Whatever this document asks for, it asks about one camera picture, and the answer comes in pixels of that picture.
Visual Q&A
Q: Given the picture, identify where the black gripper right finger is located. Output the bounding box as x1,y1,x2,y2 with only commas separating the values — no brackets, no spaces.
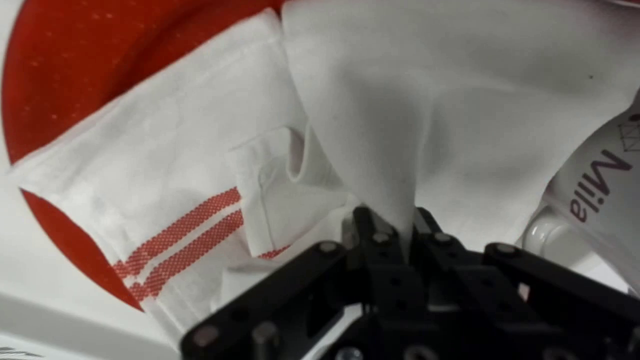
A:
406,206,640,360

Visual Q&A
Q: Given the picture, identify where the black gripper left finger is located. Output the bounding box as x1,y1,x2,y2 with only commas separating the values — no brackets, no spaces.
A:
181,203,408,360

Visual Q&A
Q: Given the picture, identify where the white cloth with red stripes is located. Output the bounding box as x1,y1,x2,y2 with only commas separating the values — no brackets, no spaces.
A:
9,0,640,341

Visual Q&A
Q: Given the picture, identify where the red plate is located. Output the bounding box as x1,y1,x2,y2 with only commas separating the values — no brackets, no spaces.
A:
5,0,285,305

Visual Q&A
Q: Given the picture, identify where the white mug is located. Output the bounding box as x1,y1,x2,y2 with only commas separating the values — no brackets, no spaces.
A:
518,96,640,296

